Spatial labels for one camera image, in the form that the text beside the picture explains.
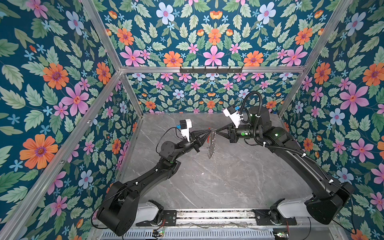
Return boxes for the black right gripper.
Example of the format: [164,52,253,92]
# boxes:
[215,120,262,145]

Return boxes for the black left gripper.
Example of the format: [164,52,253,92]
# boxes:
[172,129,211,162]

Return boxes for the steel keyring with red handle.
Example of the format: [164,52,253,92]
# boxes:
[207,129,216,159]

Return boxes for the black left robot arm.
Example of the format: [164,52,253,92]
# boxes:
[97,129,212,237]

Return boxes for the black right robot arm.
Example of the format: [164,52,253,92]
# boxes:
[216,91,354,225]

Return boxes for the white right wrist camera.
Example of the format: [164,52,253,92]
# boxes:
[223,106,244,128]

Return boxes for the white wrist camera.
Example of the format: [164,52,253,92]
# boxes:
[177,119,192,142]
[223,106,244,128]

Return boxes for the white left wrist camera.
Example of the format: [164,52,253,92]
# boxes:
[177,119,192,142]

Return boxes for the black hook rail on wall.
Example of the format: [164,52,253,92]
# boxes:
[179,66,243,74]

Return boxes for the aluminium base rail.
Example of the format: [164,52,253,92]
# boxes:
[92,208,340,230]

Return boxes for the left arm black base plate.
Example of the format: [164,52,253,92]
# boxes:
[134,210,178,227]

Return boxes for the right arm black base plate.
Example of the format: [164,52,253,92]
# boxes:
[252,209,297,226]

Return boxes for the white perforated cable duct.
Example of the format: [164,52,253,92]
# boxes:
[101,229,275,240]

